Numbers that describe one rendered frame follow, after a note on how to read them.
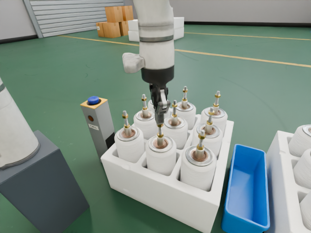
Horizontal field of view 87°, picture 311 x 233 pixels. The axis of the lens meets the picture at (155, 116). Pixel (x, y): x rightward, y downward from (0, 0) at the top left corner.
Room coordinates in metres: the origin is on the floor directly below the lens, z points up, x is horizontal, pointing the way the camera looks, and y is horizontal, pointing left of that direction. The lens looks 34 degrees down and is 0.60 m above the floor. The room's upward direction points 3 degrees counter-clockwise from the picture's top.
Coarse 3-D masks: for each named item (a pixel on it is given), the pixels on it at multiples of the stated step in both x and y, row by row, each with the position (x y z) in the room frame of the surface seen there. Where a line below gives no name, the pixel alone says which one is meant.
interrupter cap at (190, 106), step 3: (180, 102) 0.61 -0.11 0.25; (180, 105) 0.59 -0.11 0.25; (189, 105) 0.58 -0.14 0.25; (192, 105) 0.58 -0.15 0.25; (177, 108) 0.56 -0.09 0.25; (180, 108) 0.56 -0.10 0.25; (183, 108) 0.57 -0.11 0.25; (186, 108) 0.56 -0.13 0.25; (189, 108) 0.56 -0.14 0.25; (192, 108) 0.56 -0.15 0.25; (183, 111) 0.54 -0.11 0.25; (186, 111) 0.54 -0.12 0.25
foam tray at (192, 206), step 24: (144, 144) 0.46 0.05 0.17; (120, 168) 0.35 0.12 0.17; (144, 168) 0.34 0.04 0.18; (216, 168) 0.32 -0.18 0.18; (120, 192) 0.37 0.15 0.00; (144, 192) 0.31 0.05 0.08; (168, 192) 0.27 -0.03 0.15; (192, 192) 0.25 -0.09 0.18; (216, 192) 0.25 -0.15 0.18; (192, 216) 0.24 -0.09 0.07
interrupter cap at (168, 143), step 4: (164, 136) 0.40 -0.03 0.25; (152, 140) 0.38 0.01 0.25; (156, 140) 0.38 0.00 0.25; (164, 140) 0.38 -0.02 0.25; (168, 140) 0.38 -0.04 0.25; (148, 144) 0.37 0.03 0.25; (152, 144) 0.36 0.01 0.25; (156, 144) 0.37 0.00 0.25; (164, 144) 0.37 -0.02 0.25; (168, 144) 0.36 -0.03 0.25; (172, 144) 0.36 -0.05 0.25; (152, 148) 0.35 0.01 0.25; (156, 148) 0.35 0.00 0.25; (160, 148) 0.35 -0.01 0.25; (164, 148) 0.34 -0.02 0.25; (168, 148) 0.34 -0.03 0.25; (156, 152) 0.33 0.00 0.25; (160, 152) 0.33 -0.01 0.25; (164, 152) 0.33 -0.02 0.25
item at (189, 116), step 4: (176, 112) 0.55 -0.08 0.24; (180, 112) 0.54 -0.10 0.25; (184, 112) 0.54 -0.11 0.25; (188, 112) 0.54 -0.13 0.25; (192, 112) 0.54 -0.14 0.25; (180, 116) 0.53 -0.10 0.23; (184, 116) 0.53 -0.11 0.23; (188, 116) 0.53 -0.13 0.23; (192, 116) 0.54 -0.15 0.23; (188, 120) 0.53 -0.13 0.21; (192, 120) 0.54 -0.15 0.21; (188, 124) 0.53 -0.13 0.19; (192, 124) 0.54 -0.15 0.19; (188, 128) 0.53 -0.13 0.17; (192, 128) 0.54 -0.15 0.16
